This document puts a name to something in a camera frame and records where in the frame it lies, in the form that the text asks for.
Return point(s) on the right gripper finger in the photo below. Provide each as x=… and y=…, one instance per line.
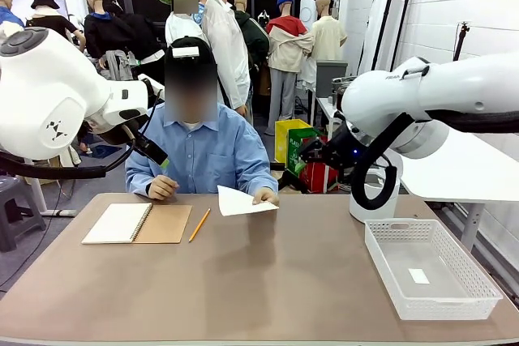
x=314, y=146
x=314, y=157

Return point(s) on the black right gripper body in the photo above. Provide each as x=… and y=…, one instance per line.
x=346, y=149

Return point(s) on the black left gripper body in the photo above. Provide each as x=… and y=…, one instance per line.
x=121, y=133

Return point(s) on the spiral notebook brown cover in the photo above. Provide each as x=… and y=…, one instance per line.
x=121, y=224

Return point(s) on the yellow pencil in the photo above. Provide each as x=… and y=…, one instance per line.
x=199, y=224

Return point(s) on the white paper sheet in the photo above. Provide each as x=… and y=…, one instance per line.
x=237, y=204

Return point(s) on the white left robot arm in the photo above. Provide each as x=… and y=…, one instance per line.
x=48, y=90

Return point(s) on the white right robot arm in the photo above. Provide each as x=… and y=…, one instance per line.
x=446, y=86

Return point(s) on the person's left forearm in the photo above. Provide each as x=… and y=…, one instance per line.
x=261, y=176

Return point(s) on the person's right forearm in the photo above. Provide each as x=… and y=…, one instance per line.
x=140, y=180

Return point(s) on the person's right hand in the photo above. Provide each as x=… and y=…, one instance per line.
x=162, y=188

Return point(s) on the person's left hand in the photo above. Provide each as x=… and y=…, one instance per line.
x=267, y=196

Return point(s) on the green recycling bin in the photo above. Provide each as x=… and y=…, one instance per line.
x=294, y=159

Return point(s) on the yellow recycling bin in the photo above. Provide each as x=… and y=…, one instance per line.
x=284, y=139

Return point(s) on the small white table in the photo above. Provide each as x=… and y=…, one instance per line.
x=324, y=109

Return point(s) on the wooden board black brackets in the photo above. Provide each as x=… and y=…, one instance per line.
x=280, y=180

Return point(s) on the person in blue shirt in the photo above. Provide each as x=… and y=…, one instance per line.
x=211, y=151

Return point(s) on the metal tray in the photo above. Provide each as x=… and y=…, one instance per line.
x=344, y=82

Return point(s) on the white lidded trash bin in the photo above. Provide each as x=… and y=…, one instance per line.
x=377, y=212

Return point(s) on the grey cabinet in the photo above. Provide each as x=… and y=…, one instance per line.
x=330, y=72

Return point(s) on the background person black clothes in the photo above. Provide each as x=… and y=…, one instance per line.
x=138, y=38

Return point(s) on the mannequin blue cap red jacket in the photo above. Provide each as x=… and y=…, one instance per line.
x=286, y=50

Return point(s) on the mannequin black hoodie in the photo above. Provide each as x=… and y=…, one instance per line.
x=97, y=34

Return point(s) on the large white side table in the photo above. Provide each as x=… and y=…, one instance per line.
x=446, y=176

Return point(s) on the white work table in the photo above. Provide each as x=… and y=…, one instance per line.
x=48, y=208

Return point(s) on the mannequin beige shirt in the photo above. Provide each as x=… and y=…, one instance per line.
x=328, y=38

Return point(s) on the mannequin green checked hat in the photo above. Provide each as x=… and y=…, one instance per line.
x=182, y=26

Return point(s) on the mannequin dark green hoodie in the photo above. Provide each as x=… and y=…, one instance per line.
x=253, y=38

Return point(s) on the grey plastic stool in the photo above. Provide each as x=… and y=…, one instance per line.
x=20, y=208

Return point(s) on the mannequin black bucket hat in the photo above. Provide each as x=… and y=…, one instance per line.
x=52, y=22

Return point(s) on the white oval appliance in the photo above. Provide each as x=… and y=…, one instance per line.
x=308, y=14

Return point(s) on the tall mannequin white shirt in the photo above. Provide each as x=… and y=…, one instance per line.
x=227, y=38

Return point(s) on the white label sticker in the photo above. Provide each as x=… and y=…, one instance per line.
x=418, y=276

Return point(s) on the white perforated plastic basket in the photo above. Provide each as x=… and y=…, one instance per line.
x=438, y=281

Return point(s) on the mannequin blue white jacket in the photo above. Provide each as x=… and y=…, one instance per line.
x=8, y=14

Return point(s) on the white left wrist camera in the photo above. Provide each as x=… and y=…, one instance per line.
x=156, y=86

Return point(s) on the black wall pole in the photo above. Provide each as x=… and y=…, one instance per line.
x=405, y=9
x=389, y=18

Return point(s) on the black camera tripod pole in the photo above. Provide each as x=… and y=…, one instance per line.
x=462, y=38

